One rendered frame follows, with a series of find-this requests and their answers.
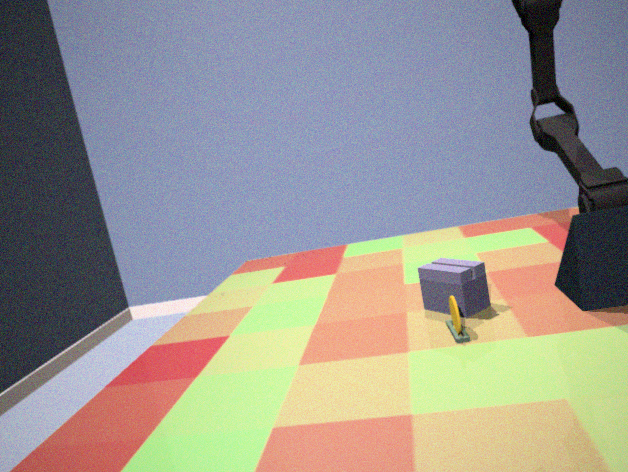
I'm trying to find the gold coin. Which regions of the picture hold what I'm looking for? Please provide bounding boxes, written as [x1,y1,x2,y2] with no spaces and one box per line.
[450,296,461,334]

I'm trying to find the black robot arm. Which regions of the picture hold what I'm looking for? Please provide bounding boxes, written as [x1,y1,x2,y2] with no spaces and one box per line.
[511,0,628,214]

